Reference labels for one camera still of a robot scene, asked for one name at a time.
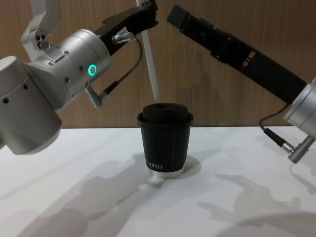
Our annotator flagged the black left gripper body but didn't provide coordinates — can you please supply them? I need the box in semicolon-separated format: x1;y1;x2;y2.
95;6;142;57

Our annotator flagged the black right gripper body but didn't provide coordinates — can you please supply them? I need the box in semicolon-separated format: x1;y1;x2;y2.
214;31;308;105

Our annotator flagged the white plastic stirrer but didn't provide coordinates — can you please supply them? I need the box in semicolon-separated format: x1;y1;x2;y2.
135;0;159;100

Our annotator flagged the black plastic cup lid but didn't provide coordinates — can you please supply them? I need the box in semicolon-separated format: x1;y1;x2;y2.
137;102;195;131

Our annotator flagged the black paper cup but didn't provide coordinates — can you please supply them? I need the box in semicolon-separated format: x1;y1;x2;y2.
140;120;185;179

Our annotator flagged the thin dark left gripper cable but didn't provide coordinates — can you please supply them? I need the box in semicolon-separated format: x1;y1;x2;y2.
85;34;143;109

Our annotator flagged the thin dark gripper cable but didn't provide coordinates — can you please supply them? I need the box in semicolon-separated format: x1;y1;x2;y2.
85;34;143;109
258;103;313;164

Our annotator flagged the thin dark right gripper cable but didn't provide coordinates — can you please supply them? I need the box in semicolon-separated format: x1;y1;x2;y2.
258;103;313;164

